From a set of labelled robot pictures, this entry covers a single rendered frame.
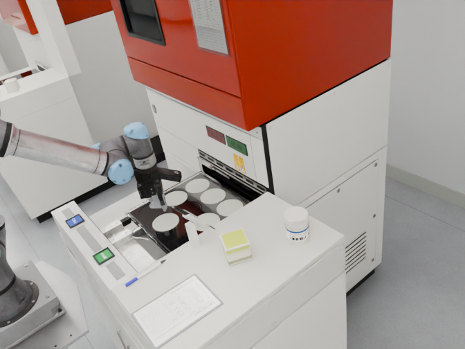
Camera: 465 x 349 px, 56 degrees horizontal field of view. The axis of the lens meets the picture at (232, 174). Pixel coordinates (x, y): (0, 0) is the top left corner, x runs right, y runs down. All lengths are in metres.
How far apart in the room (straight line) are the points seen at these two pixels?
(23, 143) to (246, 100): 0.64
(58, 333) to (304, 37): 1.20
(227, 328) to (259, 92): 0.70
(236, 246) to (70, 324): 0.60
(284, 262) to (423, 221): 1.75
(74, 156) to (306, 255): 0.72
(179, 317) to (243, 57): 0.74
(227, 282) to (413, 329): 1.30
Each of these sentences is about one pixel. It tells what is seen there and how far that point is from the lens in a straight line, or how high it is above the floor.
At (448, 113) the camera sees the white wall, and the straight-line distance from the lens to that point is 2.82.
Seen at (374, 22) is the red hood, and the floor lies 1.39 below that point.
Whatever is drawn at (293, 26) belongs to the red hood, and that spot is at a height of 1.49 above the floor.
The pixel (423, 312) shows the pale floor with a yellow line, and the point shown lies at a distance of 2.44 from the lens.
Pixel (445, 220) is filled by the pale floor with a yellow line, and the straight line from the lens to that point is 2.96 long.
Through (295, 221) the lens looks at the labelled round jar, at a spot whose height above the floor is 1.06.
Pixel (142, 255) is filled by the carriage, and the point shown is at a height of 0.88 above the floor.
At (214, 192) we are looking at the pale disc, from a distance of 1.70.
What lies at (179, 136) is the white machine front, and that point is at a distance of 1.97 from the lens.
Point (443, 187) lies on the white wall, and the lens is 3.06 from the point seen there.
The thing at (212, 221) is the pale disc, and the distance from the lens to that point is 1.57.
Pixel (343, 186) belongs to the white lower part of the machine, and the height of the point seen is 0.76.
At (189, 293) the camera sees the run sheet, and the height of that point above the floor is 0.97.
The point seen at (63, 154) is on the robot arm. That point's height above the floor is 1.33.
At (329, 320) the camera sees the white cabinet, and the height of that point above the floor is 0.64.
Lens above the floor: 1.88
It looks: 33 degrees down
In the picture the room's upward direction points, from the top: 11 degrees counter-clockwise
